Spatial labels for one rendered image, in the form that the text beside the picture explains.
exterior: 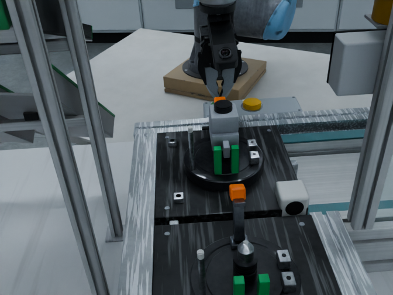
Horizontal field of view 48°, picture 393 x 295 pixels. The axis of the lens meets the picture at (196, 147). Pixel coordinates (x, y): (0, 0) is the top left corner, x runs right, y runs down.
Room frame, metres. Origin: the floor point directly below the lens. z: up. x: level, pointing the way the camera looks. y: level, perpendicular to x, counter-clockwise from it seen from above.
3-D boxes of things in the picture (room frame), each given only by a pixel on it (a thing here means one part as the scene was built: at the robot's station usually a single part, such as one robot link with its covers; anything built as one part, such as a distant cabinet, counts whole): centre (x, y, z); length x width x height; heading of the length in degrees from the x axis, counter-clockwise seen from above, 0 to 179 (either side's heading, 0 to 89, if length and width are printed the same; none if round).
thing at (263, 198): (0.61, -0.05, 0.96); 0.24 x 0.24 x 0.02; 1
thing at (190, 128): (0.58, 0.01, 1.03); 0.01 x 0.01 x 0.08
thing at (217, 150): (0.57, -0.03, 1.01); 0.01 x 0.01 x 0.05; 1
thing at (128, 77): (1.12, -0.04, 0.84); 0.90 x 0.70 x 0.03; 62
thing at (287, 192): (0.52, -0.15, 0.97); 0.05 x 0.05 x 0.04; 1
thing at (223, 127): (0.60, -0.05, 1.06); 0.08 x 0.04 x 0.07; 1
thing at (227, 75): (0.85, -0.07, 1.02); 0.06 x 0.03 x 0.09; 1
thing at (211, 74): (0.85, -0.04, 1.02); 0.06 x 0.03 x 0.09; 1
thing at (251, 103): (0.83, -0.13, 0.96); 0.04 x 0.04 x 0.02
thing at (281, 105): (0.83, -0.13, 0.93); 0.21 x 0.07 x 0.06; 91
